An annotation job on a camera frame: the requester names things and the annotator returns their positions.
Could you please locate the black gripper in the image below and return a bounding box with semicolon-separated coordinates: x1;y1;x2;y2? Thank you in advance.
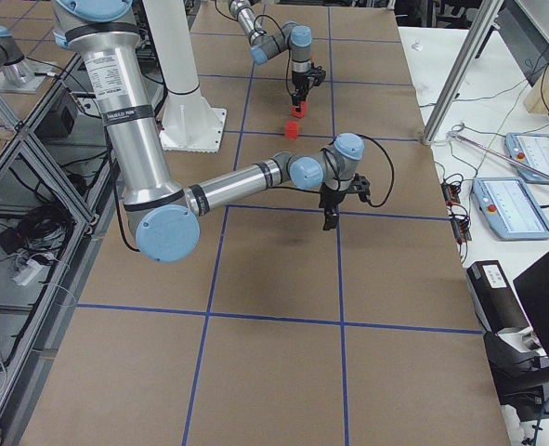
319;183;348;230
291;71;314;108

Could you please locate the red block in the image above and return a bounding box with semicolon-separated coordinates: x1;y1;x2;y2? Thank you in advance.
284;120;300;139
291;102;307;119

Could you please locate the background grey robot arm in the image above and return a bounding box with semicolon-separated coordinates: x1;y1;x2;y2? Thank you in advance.
0;25;47;94

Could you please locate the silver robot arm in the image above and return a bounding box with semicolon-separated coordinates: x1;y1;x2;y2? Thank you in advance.
228;0;326;118
53;1;364;263

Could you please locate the small red circuit board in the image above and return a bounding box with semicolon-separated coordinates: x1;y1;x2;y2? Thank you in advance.
441;181;461;206

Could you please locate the brown paper table cover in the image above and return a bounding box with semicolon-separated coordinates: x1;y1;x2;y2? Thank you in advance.
21;5;508;445

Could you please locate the near teach pendant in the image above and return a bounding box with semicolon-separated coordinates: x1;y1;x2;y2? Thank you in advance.
472;177;549;241

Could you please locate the teach pendant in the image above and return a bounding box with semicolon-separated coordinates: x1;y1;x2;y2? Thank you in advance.
505;133;549;176
472;177;549;241

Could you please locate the black box with label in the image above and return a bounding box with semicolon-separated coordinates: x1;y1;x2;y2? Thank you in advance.
466;260;531;335

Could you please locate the far teach pendant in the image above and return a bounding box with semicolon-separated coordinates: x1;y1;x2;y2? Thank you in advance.
505;133;549;176

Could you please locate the white power adapter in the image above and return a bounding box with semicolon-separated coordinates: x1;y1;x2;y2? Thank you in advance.
13;259;43;286

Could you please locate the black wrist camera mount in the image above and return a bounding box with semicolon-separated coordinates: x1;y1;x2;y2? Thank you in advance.
346;173;372;204
309;65;326;88

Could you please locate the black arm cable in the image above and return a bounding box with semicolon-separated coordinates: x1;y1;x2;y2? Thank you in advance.
322;134;395;208
213;0;298;97

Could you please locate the white central pedestal column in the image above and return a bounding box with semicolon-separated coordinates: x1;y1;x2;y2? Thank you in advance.
143;0;227;153

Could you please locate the aluminium frame post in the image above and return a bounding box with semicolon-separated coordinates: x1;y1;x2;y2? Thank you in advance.
421;0;503;146

